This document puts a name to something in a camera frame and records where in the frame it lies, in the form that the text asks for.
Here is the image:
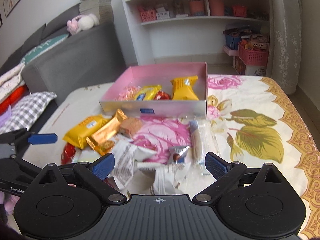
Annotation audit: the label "orange lotus root chip pack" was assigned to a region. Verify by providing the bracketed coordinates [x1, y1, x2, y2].
[93, 140, 115, 156]

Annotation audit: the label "grey white checked pillow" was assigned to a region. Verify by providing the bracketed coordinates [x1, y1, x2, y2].
[1, 92, 57, 134]

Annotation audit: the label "clear wrapped sandwich cookies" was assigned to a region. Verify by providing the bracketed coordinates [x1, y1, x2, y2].
[189, 119, 220, 176]

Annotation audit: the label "red round-pattern snack pack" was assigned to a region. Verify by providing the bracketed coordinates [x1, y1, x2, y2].
[61, 142, 76, 165]

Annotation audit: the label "gold foil snack pack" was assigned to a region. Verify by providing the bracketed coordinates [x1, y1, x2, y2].
[86, 109, 127, 149]

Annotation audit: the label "large yellow snack pack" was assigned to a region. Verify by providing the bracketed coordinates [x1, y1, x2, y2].
[63, 115, 109, 150]

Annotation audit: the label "small silver foil snack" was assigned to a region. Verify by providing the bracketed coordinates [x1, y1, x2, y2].
[168, 145, 190, 164]

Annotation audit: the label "red folded blanket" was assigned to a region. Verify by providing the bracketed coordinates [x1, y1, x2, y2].
[0, 85, 28, 114]

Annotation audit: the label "clear wrapped wafer biscuit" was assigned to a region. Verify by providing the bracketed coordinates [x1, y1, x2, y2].
[119, 118, 143, 138]

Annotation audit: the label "white silver crumpled snack bag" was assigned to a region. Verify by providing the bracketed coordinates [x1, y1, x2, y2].
[110, 140, 190, 195]

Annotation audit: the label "floral tablecloth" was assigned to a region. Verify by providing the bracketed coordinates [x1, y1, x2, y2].
[14, 75, 319, 239]

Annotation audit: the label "floral folded quilt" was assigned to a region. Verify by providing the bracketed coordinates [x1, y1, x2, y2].
[0, 63, 25, 102]

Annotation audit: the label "pink snack pack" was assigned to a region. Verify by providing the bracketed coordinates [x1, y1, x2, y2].
[115, 86, 141, 101]

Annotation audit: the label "yellow snack pack in box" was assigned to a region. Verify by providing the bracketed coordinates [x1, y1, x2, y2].
[171, 75, 199, 101]

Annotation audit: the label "pink cardboard snack box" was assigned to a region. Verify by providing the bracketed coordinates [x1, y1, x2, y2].
[99, 62, 208, 118]

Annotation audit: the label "small yellow blue snack pack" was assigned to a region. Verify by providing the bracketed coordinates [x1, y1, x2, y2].
[135, 85, 162, 101]

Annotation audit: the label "teal cushion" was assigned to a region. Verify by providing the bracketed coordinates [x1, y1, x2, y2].
[20, 34, 69, 65]

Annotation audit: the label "grey sofa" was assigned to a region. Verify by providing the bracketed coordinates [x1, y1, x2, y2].
[0, 3, 126, 106]

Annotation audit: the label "pink plastic basket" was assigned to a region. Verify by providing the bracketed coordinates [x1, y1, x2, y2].
[238, 42, 268, 67]

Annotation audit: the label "pink white plush toy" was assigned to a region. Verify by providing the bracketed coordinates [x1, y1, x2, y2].
[66, 14, 100, 35]

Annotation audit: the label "blue storage bin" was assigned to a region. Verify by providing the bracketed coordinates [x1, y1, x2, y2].
[225, 35, 242, 50]

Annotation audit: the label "stack of books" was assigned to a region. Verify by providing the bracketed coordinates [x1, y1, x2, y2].
[79, 0, 114, 23]

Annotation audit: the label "white bookshelf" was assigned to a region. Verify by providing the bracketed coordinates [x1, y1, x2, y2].
[121, 0, 268, 65]

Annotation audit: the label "lace curtain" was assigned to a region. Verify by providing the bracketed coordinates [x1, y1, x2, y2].
[266, 0, 302, 94]

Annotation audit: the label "small red shelf basket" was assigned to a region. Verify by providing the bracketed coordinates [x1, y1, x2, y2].
[138, 6, 157, 23]

